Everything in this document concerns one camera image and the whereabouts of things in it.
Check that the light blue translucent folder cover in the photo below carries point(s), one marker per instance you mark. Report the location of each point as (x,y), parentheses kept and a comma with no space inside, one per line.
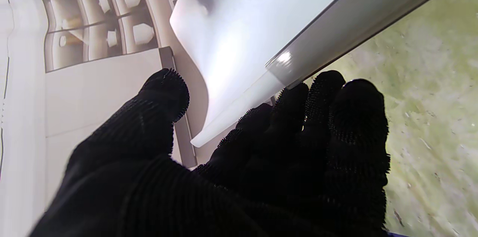
(242,31)

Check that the printed kitchen scene backdrop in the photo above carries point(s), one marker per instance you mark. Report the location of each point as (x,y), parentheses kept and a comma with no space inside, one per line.
(97,80)

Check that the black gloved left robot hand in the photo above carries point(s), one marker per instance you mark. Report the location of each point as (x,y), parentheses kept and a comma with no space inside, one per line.
(261,177)

